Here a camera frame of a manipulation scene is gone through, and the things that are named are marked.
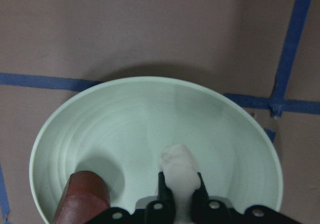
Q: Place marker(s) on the light green plate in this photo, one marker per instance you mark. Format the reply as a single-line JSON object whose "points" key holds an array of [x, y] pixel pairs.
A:
{"points": [[118, 130]]}

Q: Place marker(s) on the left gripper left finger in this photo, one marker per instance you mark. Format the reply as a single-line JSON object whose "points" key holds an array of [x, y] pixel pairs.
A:
{"points": [[162, 208]]}

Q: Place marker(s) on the brown red bun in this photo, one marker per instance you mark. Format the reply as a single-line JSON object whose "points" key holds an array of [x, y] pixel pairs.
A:
{"points": [[84, 197]]}

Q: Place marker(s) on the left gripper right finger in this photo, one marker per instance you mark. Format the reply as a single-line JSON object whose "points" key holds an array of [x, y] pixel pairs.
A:
{"points": [[209, 209]]}

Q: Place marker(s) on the white steamed bun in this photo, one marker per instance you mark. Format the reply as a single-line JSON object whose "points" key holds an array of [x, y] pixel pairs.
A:
{"points": [[181, 176]]}

